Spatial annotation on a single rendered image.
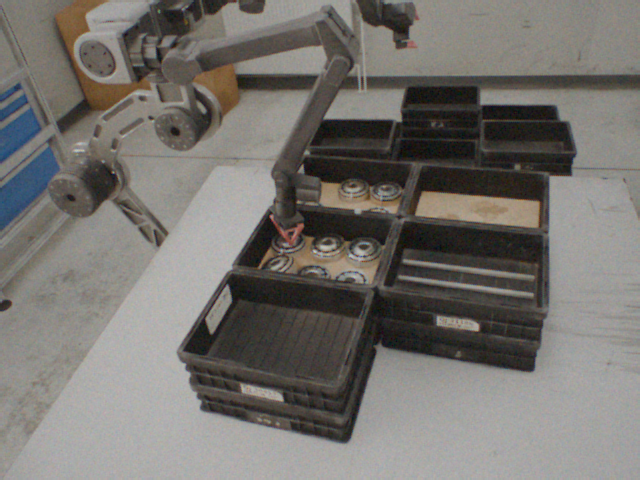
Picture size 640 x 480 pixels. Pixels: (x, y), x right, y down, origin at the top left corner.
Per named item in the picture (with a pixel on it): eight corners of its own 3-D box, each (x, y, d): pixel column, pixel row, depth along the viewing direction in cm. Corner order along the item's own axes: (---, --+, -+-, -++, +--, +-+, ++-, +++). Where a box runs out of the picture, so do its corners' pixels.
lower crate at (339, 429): (197, 413, 140) (185, 384, 133) (245, 326, 162) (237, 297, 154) (349, 449, 129) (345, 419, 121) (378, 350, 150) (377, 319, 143)
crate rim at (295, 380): (175, 361, 127) (172, 355, 126) (230, 274, 149) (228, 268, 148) (342, 395, 116) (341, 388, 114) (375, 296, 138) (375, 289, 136)
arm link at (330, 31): (346, -8, 117) (337, 13, 110) (363, 51, 126) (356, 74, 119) (171, 38, 133) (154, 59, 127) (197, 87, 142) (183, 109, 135)
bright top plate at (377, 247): (342, 258, 157) (342, 257, 157) (351, 236, 165) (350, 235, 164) (377, 262, 155) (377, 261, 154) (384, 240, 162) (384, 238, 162)
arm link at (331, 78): (341, 28, 123) (331, 52, 116) (363, 41, 124) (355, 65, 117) (275, 158, 154) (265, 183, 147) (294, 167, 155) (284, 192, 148)
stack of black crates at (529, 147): (473, 231, 273) (480, 151, 245) (474, 196, 295) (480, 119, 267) (560, 235, 264) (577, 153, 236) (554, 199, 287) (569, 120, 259)
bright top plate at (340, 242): (306, 253, 161) (305, 252, 160) (317, 232, 168) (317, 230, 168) (339, 258, 158) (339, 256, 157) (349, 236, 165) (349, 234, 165)
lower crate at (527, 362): (379, 350, 150) (377, 319, 143) (400, 276, 172) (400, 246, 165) (535, 377, 139) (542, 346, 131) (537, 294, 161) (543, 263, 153)
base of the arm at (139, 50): (147, 69, 139) (132, 21, 132) (177, 69, 138) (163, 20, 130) (131, 84, 133) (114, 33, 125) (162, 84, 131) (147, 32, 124)
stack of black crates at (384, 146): (315, 222, 291) (305, 147, 263) (327, 190, 313) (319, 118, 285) (391, 227, 282) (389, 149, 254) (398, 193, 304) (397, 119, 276)
